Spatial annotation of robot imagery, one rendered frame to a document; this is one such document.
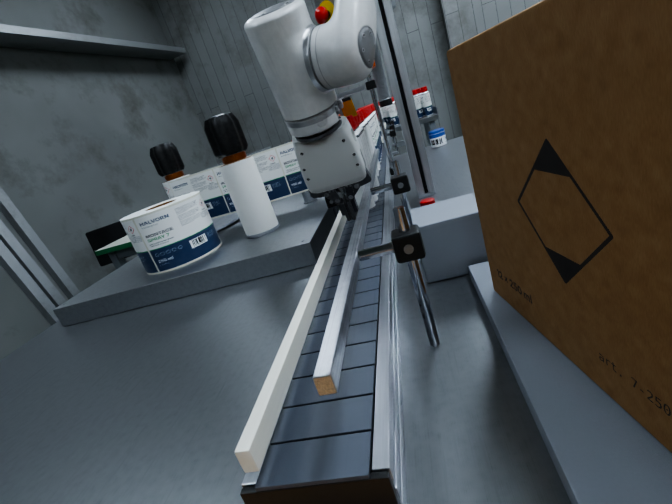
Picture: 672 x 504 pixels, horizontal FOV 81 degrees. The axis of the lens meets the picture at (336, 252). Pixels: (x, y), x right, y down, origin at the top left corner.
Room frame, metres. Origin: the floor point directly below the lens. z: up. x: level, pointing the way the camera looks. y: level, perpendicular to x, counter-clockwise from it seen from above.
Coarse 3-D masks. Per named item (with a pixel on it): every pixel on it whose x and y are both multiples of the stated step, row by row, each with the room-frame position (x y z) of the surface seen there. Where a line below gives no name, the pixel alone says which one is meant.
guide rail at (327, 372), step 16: (368, 192) 0.65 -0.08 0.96; (368, 208) 0.58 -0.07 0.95; (352, 240) 0.42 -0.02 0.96; (352, 256) 0.37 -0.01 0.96; (352, 272) 0.33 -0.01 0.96; (352, 288) 0.31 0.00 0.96; (336, 304) 0.28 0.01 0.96; (352, 304) 0.30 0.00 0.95; (336, 320) 0.25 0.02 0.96; (336, 336) 0.23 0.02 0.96; (320, 352) 0.22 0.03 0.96; (336, 352) 0.22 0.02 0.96; (320, 368) 0.20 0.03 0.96; (336, 368) 0.21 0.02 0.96; (320, 384) 0.20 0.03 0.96; (336, 384) 0.20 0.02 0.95
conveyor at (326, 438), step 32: (384, 160) 1.52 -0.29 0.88; (384, 192) 1.07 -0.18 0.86; (352, 224) 0.79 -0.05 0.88; (320, 320) 0.42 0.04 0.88; (352, 320) 0.40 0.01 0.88; (352, 352) 0.34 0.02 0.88; (352, 384) 0.29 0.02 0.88; (288, 416) 0.28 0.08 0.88; (320, 416) 0.26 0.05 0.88; (352, 416) 0.25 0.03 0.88; (288, 448) 0.24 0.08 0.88; (320, 448) 0.23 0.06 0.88; (352, 448) 0.22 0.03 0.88; (288, 480) 0.21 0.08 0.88; (320, 480) 0.20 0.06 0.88; (352, 480) 0.20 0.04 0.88
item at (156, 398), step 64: (448, 192) 0.96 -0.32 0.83; (128, 320) 0.81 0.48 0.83; (192, 320) 0.69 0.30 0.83; (256, 320) 0.59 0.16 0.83; (448, 320) 0.41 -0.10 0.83; (0, 384) 0.69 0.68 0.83; (64, 384) 0.60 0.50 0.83; (128, 384) 0.52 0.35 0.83; (192, 384) 0.46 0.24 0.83; (256, 384) 0.41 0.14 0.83; (448, 384) 0.31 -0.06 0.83; (512, 384) 0.28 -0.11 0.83; (0, 448) 0.46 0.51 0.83; (64, 448) 0.42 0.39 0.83; (128, 448) 0.37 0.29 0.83; (192, 448) 0.34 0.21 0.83; (448, 448) 0.24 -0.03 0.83; (512, 448) 0.22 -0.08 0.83
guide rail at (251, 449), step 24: (336, 240) 0.64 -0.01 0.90; (312, 288) 0.44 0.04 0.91; (312, 312) 0.41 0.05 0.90; (288, 336) 0.34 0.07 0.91; (288, 360) 0.31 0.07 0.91; (264, 384) 0.28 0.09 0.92; (288, 384) 0.29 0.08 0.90; (264, 408) 0.25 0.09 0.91; (264, 432) 0.23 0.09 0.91; (240, 456) 0.21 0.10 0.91; (264, 456) 0.22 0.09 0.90
